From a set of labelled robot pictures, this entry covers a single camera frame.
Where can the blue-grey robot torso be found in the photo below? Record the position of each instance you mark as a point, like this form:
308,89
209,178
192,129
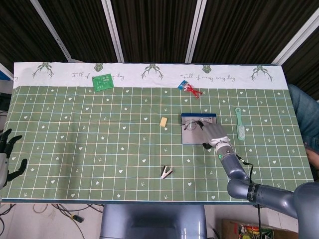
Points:
152,221

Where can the small metal clip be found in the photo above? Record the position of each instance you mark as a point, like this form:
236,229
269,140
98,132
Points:
166,172

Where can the green grid tablecloth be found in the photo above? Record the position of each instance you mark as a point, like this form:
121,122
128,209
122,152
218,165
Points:
99,149

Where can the blue white panel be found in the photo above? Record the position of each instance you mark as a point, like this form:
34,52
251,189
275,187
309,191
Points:
5,72

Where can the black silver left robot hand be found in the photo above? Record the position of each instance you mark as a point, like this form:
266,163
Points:
3,166

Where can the green card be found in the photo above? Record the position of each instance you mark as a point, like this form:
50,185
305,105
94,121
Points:
102,82

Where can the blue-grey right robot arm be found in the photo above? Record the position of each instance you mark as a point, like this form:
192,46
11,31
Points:
236,171

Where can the tan rectangular eraser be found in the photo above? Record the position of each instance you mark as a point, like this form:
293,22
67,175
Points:
163,122

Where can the blue floral glasses case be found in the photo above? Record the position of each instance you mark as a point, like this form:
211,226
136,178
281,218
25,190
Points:
193,137

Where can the black power adapter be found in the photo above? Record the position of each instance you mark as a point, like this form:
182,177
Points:
77,218

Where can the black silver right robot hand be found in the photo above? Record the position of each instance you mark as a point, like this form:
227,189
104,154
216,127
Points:
215,134

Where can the wire-frame eyeglasses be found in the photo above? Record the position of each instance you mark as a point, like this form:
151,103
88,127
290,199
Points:
190,124

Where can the white partition post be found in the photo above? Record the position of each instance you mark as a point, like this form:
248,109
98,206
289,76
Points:
113,32
195,30
296,39
53,32

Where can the mint green brush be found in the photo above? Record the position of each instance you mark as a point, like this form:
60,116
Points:
241,130

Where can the cardboard box with clutter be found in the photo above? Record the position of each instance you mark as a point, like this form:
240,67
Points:
249,230

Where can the person in blue jeans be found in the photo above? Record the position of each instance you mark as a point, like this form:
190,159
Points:
305,112

